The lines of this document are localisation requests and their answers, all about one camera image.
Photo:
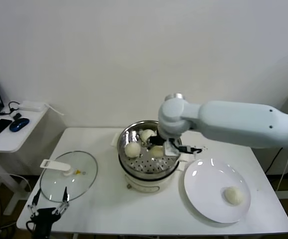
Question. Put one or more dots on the white side table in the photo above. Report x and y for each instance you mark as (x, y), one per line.
(22, 139)

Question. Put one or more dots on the white round plate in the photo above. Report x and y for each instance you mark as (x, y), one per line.
(208, 179)

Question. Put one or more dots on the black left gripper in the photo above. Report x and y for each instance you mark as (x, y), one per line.
(44, 216)

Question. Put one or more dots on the white power box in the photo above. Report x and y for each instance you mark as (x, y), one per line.
(32, 106)

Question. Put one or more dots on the white steamed baozi bun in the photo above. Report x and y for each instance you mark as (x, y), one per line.
(132, 150)
(235, 196)
(145, 134)
(156, 152)

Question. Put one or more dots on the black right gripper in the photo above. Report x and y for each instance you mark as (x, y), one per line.
(157, 141)

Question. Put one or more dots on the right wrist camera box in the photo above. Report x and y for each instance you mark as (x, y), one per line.
(171, 150)

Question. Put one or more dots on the cream electric cooker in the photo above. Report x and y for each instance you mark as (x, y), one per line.
(144, 186)

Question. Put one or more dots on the blue computer mouse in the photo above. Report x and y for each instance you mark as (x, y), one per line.
(19, 125)

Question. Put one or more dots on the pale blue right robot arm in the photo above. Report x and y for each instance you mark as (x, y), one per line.
(233, 122)

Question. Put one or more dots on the small black dongle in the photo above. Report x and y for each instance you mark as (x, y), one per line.
(17, 116)

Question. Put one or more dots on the stainless steel steamer basket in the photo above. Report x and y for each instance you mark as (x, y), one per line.
(146, 164)

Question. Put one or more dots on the scattered dark crumbs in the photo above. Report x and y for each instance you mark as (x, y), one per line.
(204, 148)

